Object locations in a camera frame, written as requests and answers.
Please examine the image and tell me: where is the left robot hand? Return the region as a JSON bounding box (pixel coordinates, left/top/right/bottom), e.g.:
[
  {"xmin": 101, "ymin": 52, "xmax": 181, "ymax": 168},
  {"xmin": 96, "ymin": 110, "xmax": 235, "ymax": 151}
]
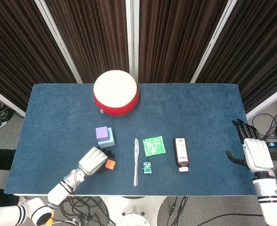
[{"xmin": 78, "ymin": 146, "xmax": 117, "ymax": 177}]

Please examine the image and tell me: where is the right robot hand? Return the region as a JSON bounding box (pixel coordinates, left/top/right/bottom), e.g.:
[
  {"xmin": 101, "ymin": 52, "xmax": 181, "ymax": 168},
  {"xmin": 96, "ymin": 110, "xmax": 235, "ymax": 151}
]
[{"xmin": 225, "ymin": 119, "xmax": 275, "ymax": 172}]

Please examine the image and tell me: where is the purple cube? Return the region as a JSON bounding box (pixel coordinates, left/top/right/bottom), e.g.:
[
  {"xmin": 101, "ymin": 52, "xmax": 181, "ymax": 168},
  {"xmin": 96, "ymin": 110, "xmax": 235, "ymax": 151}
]
[{"xmin": 95, "ymin": 126, "xmax": 110, "ymax": 142}]

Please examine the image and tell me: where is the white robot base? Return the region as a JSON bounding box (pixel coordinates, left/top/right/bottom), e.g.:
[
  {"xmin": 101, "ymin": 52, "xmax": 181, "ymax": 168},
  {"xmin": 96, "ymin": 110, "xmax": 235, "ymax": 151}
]
[{"xmin": 100, "ymin": 196, "xmax": 167, "ymax": 226}]

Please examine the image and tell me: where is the large light blue cube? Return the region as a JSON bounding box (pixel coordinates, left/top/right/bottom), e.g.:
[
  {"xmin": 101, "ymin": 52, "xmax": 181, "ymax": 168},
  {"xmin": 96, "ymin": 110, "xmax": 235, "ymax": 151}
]
[{"xmin": 97, "ymin": 127, "xmax": 116, "ymax": 149}]

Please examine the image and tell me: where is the metal butter knife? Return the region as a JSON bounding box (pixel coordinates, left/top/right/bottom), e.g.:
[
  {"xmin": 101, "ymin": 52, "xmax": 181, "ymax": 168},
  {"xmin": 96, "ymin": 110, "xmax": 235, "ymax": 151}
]
[{"xmin": 133, "ymin": 138, "xmax": 139, "ymax": 187}]

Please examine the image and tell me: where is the small green circuit board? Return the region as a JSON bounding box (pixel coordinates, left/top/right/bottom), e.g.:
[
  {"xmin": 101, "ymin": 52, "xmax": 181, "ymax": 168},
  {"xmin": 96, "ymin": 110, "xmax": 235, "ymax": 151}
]
[{"xmin": 142, "ymin": 161, "xmax": 153, "ymax": 175}]

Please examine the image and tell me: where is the green sachet packet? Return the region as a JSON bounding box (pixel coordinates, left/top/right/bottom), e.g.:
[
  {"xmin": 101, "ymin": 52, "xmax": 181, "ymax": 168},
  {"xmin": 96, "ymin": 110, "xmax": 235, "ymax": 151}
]
[{"xmin": 142, "ymin": 136, "xmax": 167, "ymax": 158}]

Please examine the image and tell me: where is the blue table mat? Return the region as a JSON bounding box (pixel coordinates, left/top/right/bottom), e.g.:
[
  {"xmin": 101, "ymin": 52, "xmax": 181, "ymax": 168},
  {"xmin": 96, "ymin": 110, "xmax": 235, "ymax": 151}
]
[{"xmin": 3, "ymin": 82, "xmax": 264, "ymax": 197}]

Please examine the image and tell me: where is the red drum white skin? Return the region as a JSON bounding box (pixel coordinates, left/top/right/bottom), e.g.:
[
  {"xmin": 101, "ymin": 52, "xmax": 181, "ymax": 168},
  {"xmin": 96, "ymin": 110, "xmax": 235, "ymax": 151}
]
[{"xmin": 93, "ymin": 70, "xmax": 140, "ymax": 117}]

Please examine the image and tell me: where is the brown bottle white cap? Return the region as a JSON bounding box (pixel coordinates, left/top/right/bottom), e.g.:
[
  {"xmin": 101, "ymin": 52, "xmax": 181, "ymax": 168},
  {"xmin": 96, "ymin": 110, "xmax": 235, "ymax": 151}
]
[{"xmin": 172, "ymin": 137, "xmax": 191, "ymax": 173}]

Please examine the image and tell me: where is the white partition post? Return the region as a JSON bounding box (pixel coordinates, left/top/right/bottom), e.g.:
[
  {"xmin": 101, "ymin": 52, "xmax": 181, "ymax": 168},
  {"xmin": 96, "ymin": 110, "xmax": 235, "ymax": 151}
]
[
  {"xmin": 34, "ymin": 0, "xmax": 83, "ymax": 84},
  {"xmin": 245, "ymin": 84, "xmax": 277, "ymax": 121},
  {"xmin": 0, "ymin": 84, "xmax": 26, "ymax": 118},
  {"xmin": 190, "ymin": 0, "xmax": 238, "ymax": 83},
  {"xmin": 125, "ymin": 0, "xmax": 140, "ymax": 82}
]

